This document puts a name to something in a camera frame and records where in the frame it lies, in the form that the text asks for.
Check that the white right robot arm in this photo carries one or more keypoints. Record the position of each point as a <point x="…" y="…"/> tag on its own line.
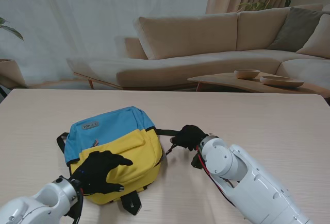
<point x="247" y="180"/>

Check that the wide shallow wooden bowl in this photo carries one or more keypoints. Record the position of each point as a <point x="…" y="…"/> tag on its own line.
<point x="281" y="82"/>

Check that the low wooden coffee table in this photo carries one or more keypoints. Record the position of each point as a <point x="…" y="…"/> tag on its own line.
<point x="221" y="81"/>

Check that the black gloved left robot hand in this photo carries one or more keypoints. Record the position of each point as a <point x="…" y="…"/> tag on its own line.
<point x="100" y="172"/>

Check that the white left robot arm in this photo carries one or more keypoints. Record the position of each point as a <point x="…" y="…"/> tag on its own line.
<point x="38" y="200"/>

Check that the white sheer curtain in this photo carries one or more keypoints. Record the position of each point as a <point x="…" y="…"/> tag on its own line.
<point x="90" y="15"/>

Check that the beige sofa cushion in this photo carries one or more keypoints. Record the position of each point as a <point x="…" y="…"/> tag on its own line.
<point x="319" y="41"/>

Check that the dark green leaf plant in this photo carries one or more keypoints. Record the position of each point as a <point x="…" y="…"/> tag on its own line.
<point x="11" y="31"/>

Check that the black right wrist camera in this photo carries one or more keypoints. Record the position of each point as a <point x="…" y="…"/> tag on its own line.
<point x="196" y="162"/>

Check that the blue and yellow backpack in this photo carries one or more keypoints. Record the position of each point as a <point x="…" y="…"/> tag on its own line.
<point x="116" y="131"/>

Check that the small deep wooden bowl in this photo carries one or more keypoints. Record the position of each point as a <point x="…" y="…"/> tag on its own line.
<point x="247" y="74"/>

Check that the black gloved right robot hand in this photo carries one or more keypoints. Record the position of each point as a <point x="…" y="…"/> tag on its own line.
<point x="190" y="136"/>

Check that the beige sectional sofa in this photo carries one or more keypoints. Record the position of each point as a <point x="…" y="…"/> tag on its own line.
<point x="188" y="36"/>

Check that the grey sofa cushion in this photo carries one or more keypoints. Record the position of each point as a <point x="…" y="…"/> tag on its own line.
<point x="294" y="28"/>

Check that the beige plant pot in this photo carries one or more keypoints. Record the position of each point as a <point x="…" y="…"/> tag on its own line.
<point x="10" y="73"/>

